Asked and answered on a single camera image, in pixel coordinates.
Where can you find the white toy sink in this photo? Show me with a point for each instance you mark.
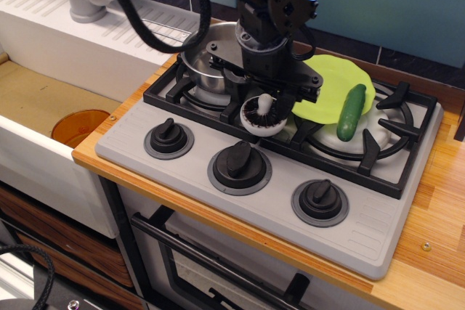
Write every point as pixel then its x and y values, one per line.
pixel 52 66

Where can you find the wooden drawer fronts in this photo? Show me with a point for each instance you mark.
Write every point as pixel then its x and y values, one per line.
pixel 85 259

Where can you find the black right burner grate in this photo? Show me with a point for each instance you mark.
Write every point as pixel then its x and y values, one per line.
pixel 386 155

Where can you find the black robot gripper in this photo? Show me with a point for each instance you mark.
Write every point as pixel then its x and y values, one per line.
pixel 242 59

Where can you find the lime green plastic plate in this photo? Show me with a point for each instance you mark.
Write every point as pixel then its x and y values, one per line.
pixel 339 77

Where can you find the stainless steel pot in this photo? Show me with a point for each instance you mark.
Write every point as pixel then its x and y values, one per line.
pixel 199 64

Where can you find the white toy mushroom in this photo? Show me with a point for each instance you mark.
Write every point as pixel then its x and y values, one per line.
pixel 258 115

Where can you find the green toy pickle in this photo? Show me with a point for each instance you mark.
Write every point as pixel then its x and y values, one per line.
pixel 351 113

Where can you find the black stove knob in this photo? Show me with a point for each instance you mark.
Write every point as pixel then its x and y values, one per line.
pixel 320 203
pixel 239 170
pixel 168 140

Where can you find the black middle stove knob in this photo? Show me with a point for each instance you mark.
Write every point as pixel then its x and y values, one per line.
pixel 239 170

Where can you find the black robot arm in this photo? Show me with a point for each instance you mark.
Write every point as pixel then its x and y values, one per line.
pixel 268 20

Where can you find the black right stove knob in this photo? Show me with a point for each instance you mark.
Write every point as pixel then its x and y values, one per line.
pixel 320 203

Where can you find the grey toy stove top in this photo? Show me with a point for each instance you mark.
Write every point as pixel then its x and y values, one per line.
pixel 364 242

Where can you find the oven door with black handle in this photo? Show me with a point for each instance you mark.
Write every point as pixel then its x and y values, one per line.
pixel 202 268

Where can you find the black burner grate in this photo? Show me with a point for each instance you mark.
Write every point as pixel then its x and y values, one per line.
pixel 199 106
pixel 386 155

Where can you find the black left burner grate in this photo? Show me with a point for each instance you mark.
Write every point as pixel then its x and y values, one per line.
pixel 199 106

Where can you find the black left stove knob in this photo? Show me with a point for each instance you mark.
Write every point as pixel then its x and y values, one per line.
pixel 168 140

